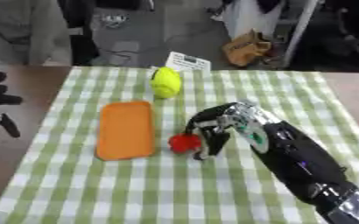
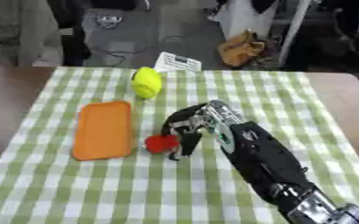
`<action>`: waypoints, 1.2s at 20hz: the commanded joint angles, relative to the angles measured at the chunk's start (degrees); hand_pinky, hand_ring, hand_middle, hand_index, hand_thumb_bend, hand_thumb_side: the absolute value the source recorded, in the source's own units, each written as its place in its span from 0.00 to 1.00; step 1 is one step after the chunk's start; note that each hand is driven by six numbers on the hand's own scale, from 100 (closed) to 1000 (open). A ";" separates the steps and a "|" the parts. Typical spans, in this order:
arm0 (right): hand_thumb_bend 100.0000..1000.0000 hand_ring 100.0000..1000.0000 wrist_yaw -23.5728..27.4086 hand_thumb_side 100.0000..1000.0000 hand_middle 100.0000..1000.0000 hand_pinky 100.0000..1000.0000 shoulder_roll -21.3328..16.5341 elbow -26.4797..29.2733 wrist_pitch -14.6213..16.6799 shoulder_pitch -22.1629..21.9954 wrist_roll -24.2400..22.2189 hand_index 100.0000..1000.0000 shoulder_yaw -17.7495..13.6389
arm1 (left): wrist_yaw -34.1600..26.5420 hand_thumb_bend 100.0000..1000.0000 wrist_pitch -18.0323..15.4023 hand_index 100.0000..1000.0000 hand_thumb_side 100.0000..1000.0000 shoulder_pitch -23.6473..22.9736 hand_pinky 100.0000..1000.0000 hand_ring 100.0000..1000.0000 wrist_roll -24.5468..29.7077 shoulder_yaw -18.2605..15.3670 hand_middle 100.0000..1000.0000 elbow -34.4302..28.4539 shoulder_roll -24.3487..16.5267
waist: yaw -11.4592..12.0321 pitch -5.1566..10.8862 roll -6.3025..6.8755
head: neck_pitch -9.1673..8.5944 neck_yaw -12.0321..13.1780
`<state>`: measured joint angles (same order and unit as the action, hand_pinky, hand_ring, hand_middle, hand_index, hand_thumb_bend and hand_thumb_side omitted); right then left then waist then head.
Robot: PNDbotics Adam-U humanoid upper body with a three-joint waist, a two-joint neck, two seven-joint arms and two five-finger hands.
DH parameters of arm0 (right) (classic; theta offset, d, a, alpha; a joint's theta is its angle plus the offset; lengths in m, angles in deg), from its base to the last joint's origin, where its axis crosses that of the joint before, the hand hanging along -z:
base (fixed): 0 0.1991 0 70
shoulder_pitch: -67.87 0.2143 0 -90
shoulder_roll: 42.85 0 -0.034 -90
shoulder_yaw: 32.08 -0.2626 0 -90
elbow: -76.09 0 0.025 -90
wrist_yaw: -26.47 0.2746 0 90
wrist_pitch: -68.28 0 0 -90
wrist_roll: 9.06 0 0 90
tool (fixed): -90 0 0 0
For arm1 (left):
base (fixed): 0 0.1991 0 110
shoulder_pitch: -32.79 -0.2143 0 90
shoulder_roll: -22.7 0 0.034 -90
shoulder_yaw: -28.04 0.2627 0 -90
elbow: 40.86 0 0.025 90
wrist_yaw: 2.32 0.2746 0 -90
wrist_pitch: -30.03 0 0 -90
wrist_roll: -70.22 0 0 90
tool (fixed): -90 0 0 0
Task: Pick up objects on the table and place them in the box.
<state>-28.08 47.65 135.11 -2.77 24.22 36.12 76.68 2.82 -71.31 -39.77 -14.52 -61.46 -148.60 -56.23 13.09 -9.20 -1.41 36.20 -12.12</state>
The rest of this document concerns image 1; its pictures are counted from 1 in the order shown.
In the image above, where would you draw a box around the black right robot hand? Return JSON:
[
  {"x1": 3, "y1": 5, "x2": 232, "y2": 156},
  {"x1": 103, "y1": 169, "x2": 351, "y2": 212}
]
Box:
[{"x1": 184, "y1": 101, "x2": 240, "y2": 161}]

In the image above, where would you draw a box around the red toy fruit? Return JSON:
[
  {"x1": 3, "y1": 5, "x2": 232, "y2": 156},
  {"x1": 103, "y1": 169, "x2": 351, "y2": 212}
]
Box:
[{"x1": 167, "y1": 133, "x2": 204, "y2": 154}]

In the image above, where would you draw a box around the yellow-green toy fruit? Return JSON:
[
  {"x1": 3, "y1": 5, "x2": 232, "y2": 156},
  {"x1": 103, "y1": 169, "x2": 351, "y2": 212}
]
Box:
[{"x1": 149, "y1": 66, "x2": 185, "y2": 100}]

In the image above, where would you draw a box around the white printed card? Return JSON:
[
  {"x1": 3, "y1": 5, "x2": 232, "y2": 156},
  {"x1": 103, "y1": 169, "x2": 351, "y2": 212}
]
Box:
[{"x1": 164, "y1": 51, "x2": 214, "y2": 72}]

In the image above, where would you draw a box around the person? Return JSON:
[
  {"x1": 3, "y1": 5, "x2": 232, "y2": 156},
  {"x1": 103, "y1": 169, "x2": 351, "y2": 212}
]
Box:
[{"x1": 0, "y1": 0, "x2": 73, "y2": 67}]

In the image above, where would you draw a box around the tan bag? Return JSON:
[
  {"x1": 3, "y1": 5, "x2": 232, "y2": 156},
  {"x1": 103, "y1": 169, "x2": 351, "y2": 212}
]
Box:
[{"x1": 221, "y1": 28, "x2": 275, "y2": 68}]

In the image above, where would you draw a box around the orange rectangular tray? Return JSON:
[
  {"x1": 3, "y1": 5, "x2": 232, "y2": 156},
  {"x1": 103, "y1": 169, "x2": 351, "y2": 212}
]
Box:
[{"x1": 94, "y1": 101, "x2": 157, "y2": 162}]

